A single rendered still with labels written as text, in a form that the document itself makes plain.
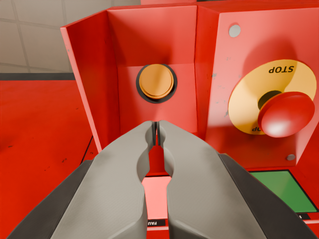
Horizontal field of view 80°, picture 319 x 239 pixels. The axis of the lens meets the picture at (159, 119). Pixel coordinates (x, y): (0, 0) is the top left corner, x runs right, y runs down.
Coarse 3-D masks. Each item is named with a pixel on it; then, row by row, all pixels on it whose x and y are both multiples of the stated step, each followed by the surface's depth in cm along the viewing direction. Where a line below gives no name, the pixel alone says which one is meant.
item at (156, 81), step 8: (152, 64) 21; (160, 64) 21; (144, 72) 21; (152, 72) 21; (160, 72) 21; (168, 72) 21; (144, 80) 21; (152, 80) 21; (160, 80) 21; (168, 80) 21; (144, 88) 21; (152, 88) 21; (160, 88) 21; (168, 88) 21; (152, 96) 21; (160, 96) 21
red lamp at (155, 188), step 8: (168, 176) 21; (144, 184) 20; (152, 184) 20; (160, 184) 20; (152, 192) 19; (160, 192) 19; (152, 200) 18; (160, 200) 18; (152, 208) 18; (160, 208) 18; (152, 216) 17; (160, 216) 17
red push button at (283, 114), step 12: (264, 96) 16; (276, 96) 14; (288, 96) 13; (300, 96) 13; (264, 108) 14; (276, 108) 14; (288, 108) 14; (300, 108) 14; (312, 108) 14; (264, 120) 14; (276, 120) 14; (288, 120) 14; (300, 120) 14; (264, 132) 15; (276, 132) 15; (288, 132) 15
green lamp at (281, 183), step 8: (256, 176) 20; (264, 176) 20; (272, 176) 20; (280, 176) 20; (288, 176) 20; (264, 184) 19; (272, 184) 19; (280, 184) 19; (288, 184) 19; (296, 184) 19; (280, 192) 18; (288, 192) 18; (296, 192) 18; (288, 200) 18; (296, 200) 18; (304, 200) 18; (296, 208) 17; (304, 208) 17; (312, 208) 17
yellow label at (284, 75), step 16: (272, 64) 15; (288, 64) 15; (304, 64) 15; (256, 80) 15; (272, 80) 15; (288, 80) 15; (304, 80) 15; (240, 96) 16; (256, 96) 16; (240, 112) 17; (256, 112) 17; (240, 128) 18; (256, 128) 18
